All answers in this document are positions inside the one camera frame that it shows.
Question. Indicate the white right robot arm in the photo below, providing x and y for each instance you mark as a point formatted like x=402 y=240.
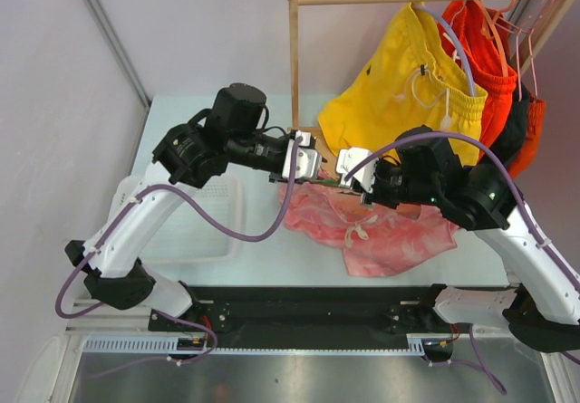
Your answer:
x=471 y=188

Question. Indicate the yellow shorts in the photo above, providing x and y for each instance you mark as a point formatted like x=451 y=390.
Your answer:
x=409 y=82

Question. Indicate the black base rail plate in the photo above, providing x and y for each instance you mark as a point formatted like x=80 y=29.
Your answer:
x=321 y=317

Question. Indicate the white slotted cable duct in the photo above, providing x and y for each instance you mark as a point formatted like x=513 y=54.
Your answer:
x=175 y=346

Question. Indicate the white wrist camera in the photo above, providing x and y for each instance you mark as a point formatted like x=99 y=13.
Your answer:
x=356 y=175
x=302 y=160

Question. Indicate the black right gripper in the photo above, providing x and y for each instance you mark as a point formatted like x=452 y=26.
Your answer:
x=376 y=195

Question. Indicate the white plastic basket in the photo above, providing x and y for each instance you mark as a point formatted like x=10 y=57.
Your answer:
x=187 y=238

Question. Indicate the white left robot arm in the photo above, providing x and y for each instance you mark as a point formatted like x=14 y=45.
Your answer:
x=232 y=131

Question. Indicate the lavender plastic hanger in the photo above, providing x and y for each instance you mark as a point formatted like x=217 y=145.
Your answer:
x=457 y=44

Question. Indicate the green wire hanger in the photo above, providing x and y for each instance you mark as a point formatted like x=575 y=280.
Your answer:
x=332 y=182

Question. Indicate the pink wire hanger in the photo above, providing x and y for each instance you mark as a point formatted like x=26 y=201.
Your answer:
x=523 y=37

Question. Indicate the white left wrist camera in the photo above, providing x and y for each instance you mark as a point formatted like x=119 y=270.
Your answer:
x=302 y=160

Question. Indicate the pink patterned shorts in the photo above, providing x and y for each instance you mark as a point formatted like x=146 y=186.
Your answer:
x=375 y=241

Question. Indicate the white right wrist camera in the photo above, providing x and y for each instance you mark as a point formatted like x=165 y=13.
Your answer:
x=356 y=175

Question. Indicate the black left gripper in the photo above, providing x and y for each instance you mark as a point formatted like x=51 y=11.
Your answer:
x=285 y=139

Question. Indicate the black and orange shorts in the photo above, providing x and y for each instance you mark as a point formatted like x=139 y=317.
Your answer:
x=517 y=144

